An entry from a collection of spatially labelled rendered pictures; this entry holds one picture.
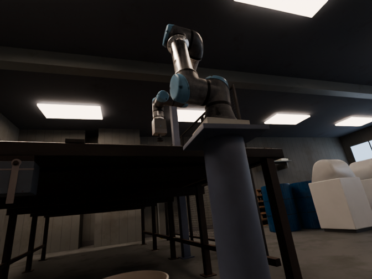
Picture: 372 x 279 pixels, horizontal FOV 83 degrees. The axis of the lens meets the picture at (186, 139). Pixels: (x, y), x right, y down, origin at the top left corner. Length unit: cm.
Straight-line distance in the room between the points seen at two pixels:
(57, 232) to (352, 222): 596
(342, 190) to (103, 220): 506
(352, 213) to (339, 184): 48
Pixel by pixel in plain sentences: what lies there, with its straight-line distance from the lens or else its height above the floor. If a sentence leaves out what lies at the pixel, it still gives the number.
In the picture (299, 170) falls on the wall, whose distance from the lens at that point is 930.
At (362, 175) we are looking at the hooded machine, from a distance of 545.
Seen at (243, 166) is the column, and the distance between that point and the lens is 81.
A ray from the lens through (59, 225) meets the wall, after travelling 617.
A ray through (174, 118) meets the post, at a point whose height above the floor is 205.
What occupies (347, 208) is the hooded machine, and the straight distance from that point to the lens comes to 442.
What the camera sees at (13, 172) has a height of 79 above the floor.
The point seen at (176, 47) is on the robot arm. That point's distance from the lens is 112.
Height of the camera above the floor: 59
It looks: 19 degrees up
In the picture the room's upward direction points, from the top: 6 degrees counter-clockwise
